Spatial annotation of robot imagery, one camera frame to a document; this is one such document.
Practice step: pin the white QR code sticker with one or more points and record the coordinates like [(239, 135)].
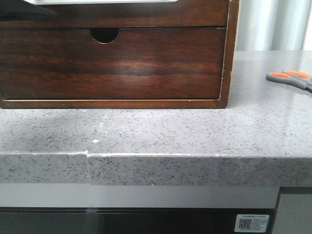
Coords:
[(251, 223)]

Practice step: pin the grey cabinet door panel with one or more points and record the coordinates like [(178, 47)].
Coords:
[(294, 211)]

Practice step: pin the black glass appliance front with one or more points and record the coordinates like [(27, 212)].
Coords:
[(124, 220)]

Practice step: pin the dark wooden organizer box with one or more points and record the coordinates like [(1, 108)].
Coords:
[(111, 33)]

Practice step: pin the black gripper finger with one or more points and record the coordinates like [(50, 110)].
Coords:
[(11, 12)]

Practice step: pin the wooden drawer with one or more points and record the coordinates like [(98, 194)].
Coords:
[(140, 63), (123, 15)]

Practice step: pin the grey orange handled scissors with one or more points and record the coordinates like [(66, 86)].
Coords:
[(290, 77)]

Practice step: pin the white tray on organizer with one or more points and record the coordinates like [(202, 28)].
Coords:
[(54, 2)]

